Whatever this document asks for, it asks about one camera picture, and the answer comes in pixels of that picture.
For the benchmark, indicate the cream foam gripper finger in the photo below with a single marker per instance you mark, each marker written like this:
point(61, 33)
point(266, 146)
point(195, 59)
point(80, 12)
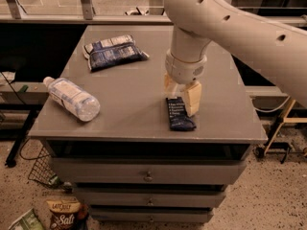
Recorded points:
point(170, 86)
point(192, 97)

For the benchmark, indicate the dark blue rxbar wrapper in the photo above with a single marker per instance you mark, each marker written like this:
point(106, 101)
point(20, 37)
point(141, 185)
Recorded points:
point(178, 118)

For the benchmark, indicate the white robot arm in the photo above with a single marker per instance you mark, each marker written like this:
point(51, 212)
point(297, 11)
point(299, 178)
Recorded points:
point(276, 51)

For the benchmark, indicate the blue white snack bag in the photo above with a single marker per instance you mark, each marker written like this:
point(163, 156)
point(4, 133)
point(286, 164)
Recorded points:
point(111, 52)

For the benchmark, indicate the clear plastic water bottle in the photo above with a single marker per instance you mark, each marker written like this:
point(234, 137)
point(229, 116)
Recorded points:
point(74, 99)

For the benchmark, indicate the grey drawer cabinet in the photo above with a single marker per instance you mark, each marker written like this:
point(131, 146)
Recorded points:
point(127, 164)

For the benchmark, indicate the late july chips bag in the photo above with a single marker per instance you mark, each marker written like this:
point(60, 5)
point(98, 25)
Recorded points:
point(64, 214)

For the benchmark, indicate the black table leg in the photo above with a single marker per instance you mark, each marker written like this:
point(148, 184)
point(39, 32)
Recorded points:
point(21, 136)

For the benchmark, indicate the green snack bag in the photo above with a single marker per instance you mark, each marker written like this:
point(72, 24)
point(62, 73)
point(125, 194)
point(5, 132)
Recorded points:
point(27, 221)

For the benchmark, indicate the black wire basket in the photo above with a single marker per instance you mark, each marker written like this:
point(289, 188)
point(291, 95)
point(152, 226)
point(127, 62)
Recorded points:
point(42, 173)

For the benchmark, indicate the metal frame railing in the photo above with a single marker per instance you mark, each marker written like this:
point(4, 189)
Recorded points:
point(292, 12)

